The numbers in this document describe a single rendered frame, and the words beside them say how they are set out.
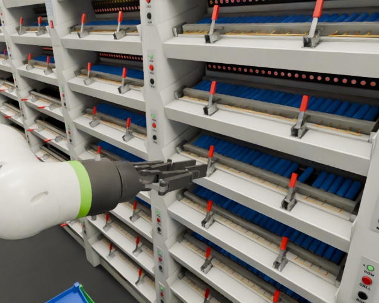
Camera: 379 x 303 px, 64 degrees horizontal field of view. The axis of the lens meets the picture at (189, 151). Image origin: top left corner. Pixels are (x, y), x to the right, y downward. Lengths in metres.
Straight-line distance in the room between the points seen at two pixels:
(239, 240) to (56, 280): 1.33
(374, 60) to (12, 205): 0.61
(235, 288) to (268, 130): 0.57
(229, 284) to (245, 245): 0.20
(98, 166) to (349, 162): 0.49
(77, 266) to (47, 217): 1.65
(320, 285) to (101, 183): 0.63
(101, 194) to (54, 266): 1.68
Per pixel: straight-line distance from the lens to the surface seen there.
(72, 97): 1.60
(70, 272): 2.08
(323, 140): 0.72
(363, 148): 0.70
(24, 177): 0.45
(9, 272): 2.23
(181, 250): 1.23
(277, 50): 0.71
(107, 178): 0.50
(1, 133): 0.55
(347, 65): 0.66
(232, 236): 1.00
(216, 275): 1.15
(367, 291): 0.81
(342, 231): 0.78
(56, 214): 0.47
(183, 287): 1.37
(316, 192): 0.82
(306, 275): 0.92
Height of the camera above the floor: 1.35
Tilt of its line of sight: 22 degrees down
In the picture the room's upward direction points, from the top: straight up
